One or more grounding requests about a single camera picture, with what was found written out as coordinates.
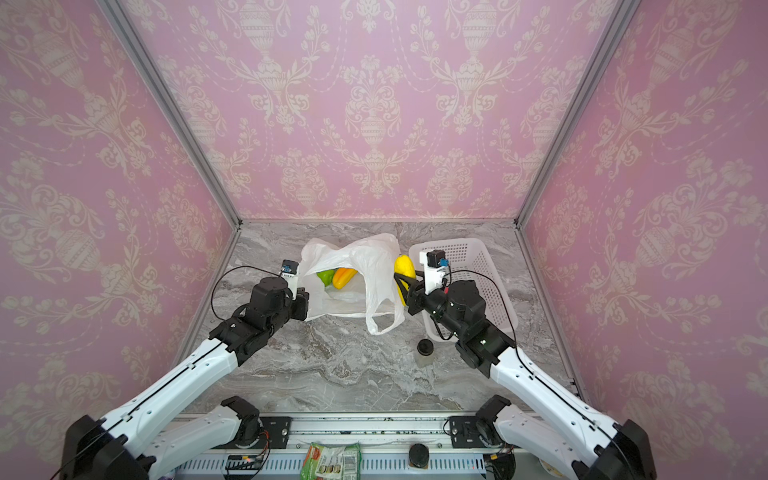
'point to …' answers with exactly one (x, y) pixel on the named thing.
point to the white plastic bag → (374, 257)
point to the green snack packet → (342, 462)
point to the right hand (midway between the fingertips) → (402, 273)
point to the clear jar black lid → (425, 349)
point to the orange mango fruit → (342, 276)
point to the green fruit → (326, 276)
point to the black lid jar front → (418, 456)
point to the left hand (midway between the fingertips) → (305, 291)
